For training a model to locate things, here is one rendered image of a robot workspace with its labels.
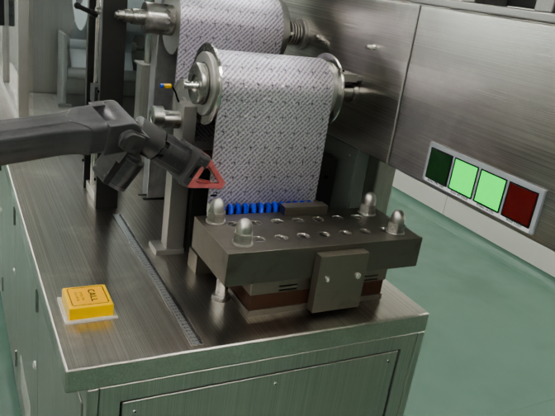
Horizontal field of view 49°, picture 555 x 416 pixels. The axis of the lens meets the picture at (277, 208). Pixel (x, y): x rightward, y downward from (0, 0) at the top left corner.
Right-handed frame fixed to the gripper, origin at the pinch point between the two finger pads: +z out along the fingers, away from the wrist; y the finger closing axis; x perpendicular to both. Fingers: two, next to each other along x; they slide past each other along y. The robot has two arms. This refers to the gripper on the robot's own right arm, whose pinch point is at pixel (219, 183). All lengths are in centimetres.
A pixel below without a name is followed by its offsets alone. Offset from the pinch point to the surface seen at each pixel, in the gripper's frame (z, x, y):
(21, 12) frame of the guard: -29, 3, -102
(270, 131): 2.7, 13.4, 0.3
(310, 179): 16.8, 10.4, 0.3
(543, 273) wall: 280, 44, -112
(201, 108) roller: -9.0, 9.6, -5.5
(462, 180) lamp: 20.4, 24.1, 29.9
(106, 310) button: -11.7, -25.9, 13.4
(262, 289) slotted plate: 7.7, -9.9, 19.0
